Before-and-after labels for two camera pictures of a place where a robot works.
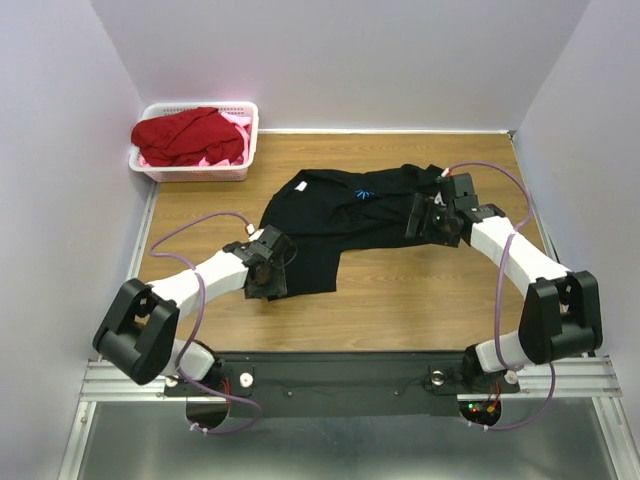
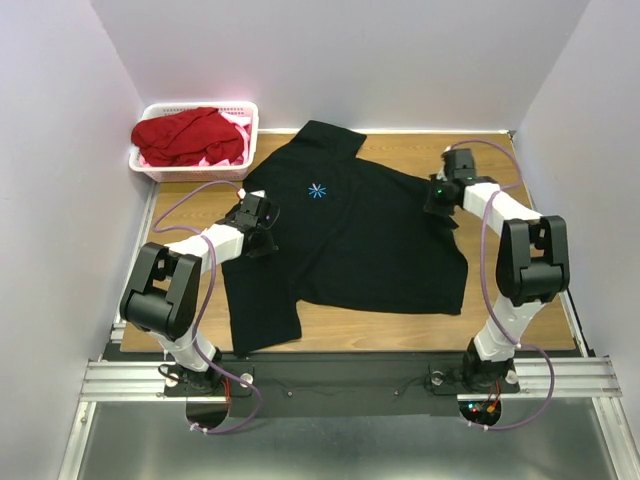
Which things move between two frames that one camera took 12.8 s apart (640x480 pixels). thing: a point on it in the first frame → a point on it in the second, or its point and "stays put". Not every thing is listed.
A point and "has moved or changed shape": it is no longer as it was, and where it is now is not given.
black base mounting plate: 344,385 stays put
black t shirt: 322,212 has moved or changed shape
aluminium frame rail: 106,381 stays put
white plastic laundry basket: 237,172 stays put
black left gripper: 276,286 → 265,249
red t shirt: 186,136 stays put
